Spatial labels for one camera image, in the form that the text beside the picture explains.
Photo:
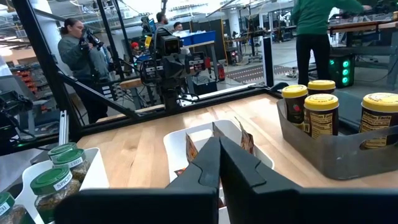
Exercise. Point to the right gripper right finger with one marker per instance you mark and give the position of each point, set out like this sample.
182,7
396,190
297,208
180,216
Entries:
280,205

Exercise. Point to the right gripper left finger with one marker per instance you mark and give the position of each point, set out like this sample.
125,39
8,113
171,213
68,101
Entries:
174,202

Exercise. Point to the yellow-lid spice jar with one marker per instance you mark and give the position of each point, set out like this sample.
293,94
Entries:
321,115
379,118
321,85
294,102

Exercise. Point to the green-lid spice jar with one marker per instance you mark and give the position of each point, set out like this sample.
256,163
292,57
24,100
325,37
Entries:
6,202
66,157
49,182
62,148

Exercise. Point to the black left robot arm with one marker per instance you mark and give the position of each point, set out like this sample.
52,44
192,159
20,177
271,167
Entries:
172,96

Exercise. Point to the black equipment case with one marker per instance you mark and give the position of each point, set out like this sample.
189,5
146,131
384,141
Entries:
205,87

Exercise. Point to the person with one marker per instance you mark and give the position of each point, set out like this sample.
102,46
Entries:
161,19
74,59
178,26
134,46
311,18

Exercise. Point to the blue storage box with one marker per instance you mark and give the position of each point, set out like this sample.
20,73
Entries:
202,37

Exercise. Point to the white plastic bin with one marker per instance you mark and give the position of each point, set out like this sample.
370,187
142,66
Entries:
177,146
96,174

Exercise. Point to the grey plastic bin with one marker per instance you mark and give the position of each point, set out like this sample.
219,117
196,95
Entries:
326,158

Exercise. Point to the checkered floor mat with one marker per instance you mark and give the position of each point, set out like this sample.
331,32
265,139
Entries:
245,74

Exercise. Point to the computer with green lights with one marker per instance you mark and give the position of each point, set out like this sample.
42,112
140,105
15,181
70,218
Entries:
337,74

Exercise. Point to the red storage bins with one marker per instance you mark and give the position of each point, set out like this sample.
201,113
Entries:
26,79

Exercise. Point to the wooden workbench with grey legs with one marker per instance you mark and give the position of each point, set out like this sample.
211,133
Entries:
357,26

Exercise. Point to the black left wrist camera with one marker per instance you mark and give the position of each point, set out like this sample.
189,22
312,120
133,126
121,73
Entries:
169,43

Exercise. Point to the black handheld camera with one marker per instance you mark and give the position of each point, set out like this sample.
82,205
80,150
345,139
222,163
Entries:
91,39

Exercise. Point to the silver aluminium bracket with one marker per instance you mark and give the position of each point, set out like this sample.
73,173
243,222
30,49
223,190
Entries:
63,127

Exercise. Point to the black aluminium frame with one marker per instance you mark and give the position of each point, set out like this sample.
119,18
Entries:
46,62

